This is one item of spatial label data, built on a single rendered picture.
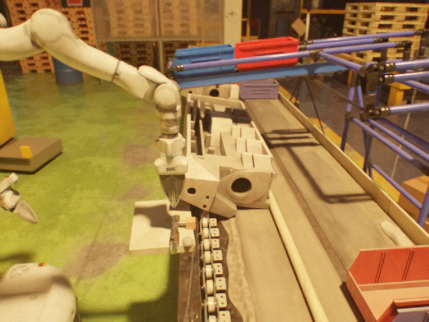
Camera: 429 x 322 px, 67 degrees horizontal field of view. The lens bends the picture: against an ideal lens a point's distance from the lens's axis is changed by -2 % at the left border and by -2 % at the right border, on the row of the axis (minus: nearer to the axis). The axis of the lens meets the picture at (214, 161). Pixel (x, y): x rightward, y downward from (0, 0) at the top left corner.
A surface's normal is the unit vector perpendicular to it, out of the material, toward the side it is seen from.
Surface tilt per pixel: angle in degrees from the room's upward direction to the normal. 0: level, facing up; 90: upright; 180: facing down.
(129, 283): 0
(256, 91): 92
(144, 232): 0
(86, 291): 0
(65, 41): 95
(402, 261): 88
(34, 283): 73
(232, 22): 90
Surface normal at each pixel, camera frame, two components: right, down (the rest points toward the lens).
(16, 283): 0.11, 0.13
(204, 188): 0.07, 0.42
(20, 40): 0.33, 0.29
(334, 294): 0.00, -0.91
